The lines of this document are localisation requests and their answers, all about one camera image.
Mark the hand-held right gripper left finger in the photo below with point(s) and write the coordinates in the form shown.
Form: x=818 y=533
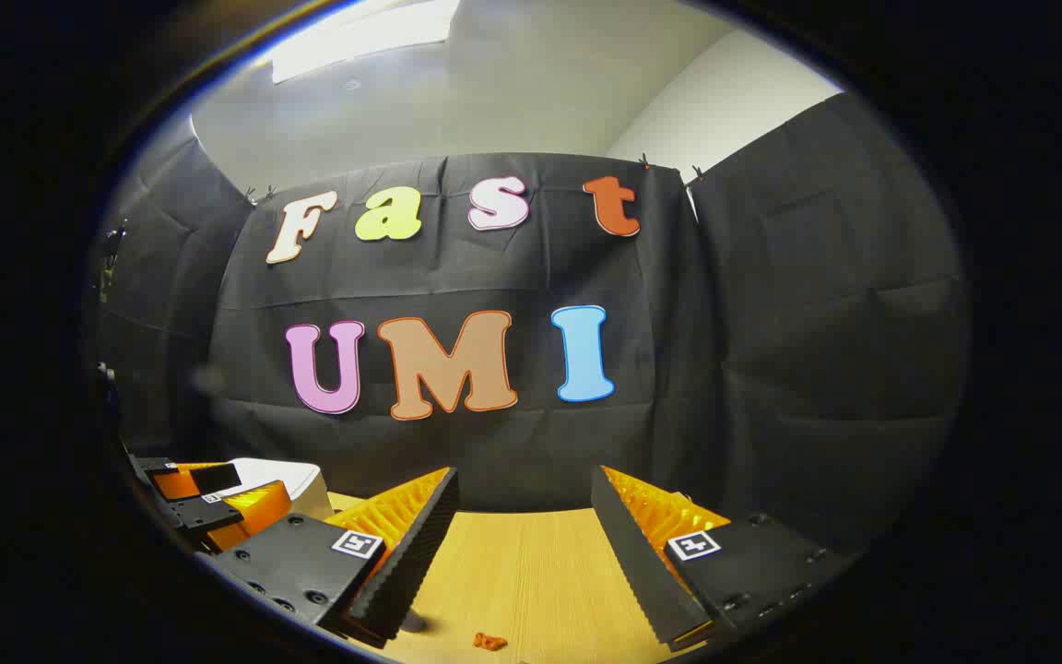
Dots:
x=416 y=563

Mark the orange paper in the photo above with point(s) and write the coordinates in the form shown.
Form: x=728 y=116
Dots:
x=489 y=641

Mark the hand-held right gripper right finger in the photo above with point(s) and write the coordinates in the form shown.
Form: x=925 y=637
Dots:
x=632 y=563

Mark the black backdrop cloth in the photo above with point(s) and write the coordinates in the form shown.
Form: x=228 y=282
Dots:
x=771 y=323

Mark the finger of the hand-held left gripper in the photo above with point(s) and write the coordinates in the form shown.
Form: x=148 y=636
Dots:
x=216 y=478
x=250 y=505

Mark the white desktop garbage bin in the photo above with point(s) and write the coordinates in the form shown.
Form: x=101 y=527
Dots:
x=300 y=480

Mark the wooden desktop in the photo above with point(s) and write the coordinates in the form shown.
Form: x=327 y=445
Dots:
x=531 y=581

